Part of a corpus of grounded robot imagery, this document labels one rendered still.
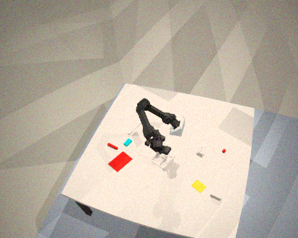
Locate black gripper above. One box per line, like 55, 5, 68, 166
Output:
145, 140, 171, 155

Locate teal rectangular block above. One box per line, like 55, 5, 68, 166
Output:
124, 138, 132, 146

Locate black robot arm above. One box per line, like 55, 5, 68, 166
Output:
136, 98, 180, 152

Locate yellow flat plate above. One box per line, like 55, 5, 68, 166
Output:
191, 180, 206, 193

